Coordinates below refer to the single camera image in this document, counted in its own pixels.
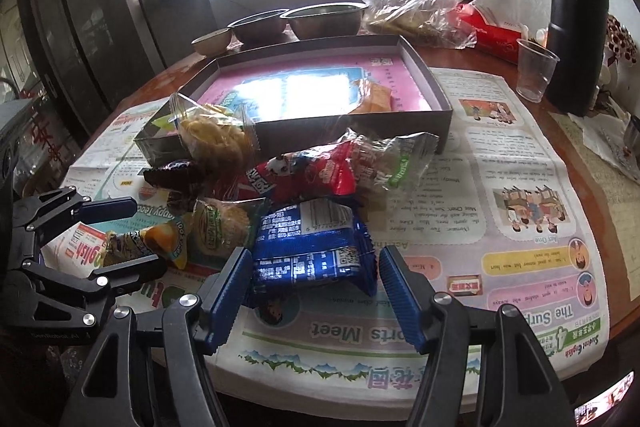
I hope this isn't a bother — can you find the round biscuit packet green label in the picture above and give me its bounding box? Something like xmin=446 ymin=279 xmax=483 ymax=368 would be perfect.
xmin=192 ymin=197 xmax=261 ymax=258

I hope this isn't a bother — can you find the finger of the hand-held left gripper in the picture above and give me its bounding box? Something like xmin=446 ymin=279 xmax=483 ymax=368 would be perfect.
xmin=12 ymin=187 xmax=138 ymax=233
xmin=10 ymin=254 xmax=168 ymax=333

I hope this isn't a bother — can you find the small ceramic bowl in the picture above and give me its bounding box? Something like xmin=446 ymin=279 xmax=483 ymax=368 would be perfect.
xmin=191 ymin=28 xmax=233 ymax=56

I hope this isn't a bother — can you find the blue snack packet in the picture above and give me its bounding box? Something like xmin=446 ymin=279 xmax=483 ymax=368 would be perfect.
xmin=249 ymin=201 xmax=379 ymax=305

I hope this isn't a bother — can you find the handwritten paper sheet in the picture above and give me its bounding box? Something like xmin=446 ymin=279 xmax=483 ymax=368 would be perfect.
xmin=550 ymin=109 xmax=640 ymax=188

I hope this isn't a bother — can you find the clear plastic cup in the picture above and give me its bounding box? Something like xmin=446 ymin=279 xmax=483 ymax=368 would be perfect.
xmin=515 ymin=38 xmax=561 ymax=102

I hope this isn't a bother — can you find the large metal bowl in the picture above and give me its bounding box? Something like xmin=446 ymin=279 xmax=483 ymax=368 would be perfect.
xmin=280 ymin=3 xmax=371 ymax=42

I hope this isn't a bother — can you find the red cartoon snack packet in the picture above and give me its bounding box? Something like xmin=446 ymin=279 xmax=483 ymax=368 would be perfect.
xmin=240 ymin=139 xmax=396 ymax=208

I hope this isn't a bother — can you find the colourful printed newspaper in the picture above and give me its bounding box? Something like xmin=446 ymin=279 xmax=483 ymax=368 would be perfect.
xmin=60 ymin=67 xmax=611 ymax=403

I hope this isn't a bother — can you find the dark brown snack packet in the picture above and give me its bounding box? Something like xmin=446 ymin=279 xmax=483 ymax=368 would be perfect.
xmin=143 ymin=159 xmax=206 ymax=195

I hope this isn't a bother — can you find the small metal bowl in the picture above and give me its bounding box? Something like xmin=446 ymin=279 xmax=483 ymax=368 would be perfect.
xmin=227 ymin=9 xmax=291 ymax=45

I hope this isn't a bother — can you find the clear plastic bag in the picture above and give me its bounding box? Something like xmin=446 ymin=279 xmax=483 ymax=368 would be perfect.
xmin=354 ymin=0 xmax=487 ymax=50

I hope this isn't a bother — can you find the black thermos flask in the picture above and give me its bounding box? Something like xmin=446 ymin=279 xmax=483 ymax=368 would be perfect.
xmin=545 ymin=0 xmax=611 ymax=118

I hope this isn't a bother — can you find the shallow cardboard box pink bottom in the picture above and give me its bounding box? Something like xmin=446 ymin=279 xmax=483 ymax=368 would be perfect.
xmin=134 ymin=34 xmax=454 ymax=168

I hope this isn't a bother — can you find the clear packet of yellow chips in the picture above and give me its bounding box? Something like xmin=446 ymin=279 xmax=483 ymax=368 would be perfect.
xmin=169 ymin=92 xmax=258 ymax=172

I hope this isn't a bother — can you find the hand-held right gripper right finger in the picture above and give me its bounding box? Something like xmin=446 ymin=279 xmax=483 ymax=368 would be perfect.
xmin=378 ymin=246 xmax=573 ymax=427

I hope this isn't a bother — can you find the clear snack packet green label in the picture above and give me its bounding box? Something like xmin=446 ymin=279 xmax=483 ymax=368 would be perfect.
xmin=345 ymin=129 xmax=441 ymax=195

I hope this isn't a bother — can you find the red tissue box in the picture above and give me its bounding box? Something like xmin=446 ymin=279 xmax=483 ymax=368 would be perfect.
xmin=457 ymin=0 xmax=531 ymax=65

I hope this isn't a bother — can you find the spotted cloth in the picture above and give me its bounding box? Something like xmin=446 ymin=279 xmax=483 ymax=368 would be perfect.
xmin=602 ymin=14 xmax=640 ymax=68

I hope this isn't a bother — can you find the yellow orange snack packet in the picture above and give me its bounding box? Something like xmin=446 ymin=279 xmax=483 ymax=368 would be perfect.
xmin=102 ymin=219 xmax=193 ymax=269

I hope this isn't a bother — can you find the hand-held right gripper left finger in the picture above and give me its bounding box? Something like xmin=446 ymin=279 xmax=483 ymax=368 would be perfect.
xmin=60 ymin=247 xmax=253 ymax=427

